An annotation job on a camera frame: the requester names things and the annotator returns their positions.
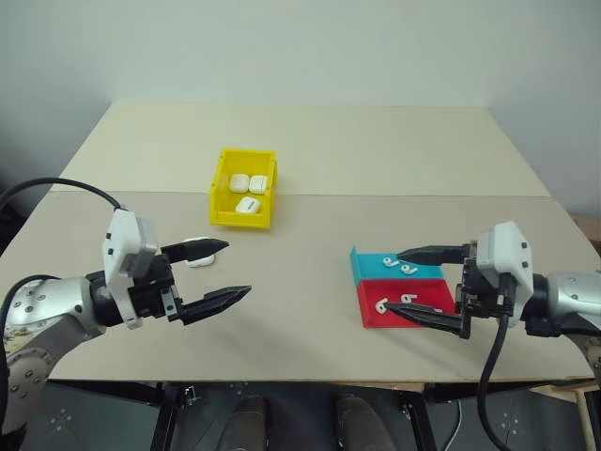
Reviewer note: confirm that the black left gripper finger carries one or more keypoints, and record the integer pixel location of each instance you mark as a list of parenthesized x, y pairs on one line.
[(199, 249), (216, 300)]

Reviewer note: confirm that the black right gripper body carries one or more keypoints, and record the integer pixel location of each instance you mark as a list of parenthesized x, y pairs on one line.
[(481, 296)]

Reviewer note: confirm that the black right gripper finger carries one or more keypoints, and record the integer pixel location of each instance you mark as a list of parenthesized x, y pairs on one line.
[(436, 255), (432, 318)]

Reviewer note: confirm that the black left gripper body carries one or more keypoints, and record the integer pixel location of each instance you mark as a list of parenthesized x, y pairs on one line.
[(152, 293)]

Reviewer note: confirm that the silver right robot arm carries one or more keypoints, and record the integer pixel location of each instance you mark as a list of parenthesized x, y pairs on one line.
[(570, 296)]

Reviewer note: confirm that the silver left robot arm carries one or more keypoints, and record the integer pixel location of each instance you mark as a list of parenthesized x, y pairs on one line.
[(42, 300)]

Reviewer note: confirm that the yellow plastic bin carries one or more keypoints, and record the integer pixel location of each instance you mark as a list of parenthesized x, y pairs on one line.
[(220, 206)]

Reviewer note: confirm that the red plastic tray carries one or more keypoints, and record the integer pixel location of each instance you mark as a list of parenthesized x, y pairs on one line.
[(418, 291)]

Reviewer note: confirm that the blue plastic tray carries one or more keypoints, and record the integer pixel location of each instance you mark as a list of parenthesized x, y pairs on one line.
[(371, 268)]

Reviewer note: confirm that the dark brown rounded shape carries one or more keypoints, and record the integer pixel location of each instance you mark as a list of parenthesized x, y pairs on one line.
[(246, 423), (359, 425)]

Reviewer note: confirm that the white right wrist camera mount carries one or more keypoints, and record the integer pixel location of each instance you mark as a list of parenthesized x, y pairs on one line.
[(509, 253)]

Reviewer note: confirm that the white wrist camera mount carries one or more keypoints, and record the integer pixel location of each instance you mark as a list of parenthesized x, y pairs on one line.
[(123, 239), (509, 253)]

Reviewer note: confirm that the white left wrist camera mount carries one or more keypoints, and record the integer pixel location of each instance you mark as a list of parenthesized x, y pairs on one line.
[(123, 239)]

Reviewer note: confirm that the light wooden frame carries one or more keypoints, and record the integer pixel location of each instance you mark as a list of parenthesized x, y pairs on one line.
[(582, 394)]

